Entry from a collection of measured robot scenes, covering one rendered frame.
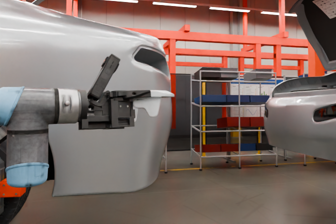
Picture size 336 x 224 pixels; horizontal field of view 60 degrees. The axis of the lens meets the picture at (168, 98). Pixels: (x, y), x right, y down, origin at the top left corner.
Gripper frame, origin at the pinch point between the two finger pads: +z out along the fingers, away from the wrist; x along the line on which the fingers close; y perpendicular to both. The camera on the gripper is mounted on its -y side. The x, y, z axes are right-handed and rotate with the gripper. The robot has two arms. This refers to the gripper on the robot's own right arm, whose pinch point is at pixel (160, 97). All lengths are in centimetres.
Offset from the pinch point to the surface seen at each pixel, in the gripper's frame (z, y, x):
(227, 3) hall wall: 724, -526, -785
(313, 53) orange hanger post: 361, -105, -202
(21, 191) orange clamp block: -29, 28, -85
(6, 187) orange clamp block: -35, 26, -86
